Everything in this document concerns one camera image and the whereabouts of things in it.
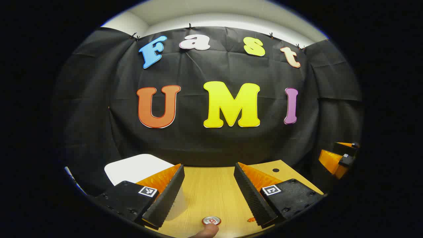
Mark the wooden desktop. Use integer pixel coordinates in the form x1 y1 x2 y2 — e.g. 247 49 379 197
145 160 324 238

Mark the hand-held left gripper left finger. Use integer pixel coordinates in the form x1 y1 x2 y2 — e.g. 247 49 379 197
94 164 185 230

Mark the red pop can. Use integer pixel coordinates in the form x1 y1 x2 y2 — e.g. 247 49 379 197
202 216 222 227

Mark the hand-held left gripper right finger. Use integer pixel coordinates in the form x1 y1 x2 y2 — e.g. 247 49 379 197
234 162 324 229

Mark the white desktop garbage bin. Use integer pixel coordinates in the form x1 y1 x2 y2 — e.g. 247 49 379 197
104 154 189 221

